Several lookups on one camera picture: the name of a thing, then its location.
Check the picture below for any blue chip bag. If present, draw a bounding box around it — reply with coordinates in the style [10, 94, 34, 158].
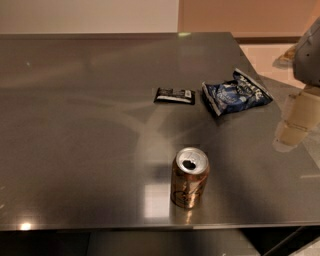
[202, 69, 273, 116]

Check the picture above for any orange soda can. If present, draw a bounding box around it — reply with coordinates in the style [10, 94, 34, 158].
[170, 147, 210, 209]

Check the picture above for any black snack packet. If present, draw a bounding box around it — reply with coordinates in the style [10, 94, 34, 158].
[154, 87, 195, 105]

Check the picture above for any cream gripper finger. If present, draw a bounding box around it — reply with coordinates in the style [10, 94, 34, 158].
[273, 85, 320, 152]

